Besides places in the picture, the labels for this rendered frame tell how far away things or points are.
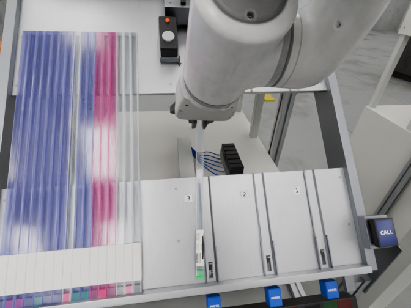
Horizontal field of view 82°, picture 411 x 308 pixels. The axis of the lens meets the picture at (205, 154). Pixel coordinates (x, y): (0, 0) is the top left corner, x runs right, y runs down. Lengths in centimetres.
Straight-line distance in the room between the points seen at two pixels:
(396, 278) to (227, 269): 63
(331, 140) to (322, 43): 38
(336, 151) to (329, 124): 6
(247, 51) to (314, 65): 8
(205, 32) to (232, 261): 39
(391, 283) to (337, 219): 48
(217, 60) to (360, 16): 11
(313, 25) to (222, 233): 36
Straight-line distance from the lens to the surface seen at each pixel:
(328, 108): 62
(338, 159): 59
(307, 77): 27
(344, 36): 24
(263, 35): 20
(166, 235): 46
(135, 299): 47
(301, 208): 52
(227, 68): 22
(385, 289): 104
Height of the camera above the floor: 115
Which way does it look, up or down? 35 degrees down
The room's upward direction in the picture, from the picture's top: 2 degrees clockwise
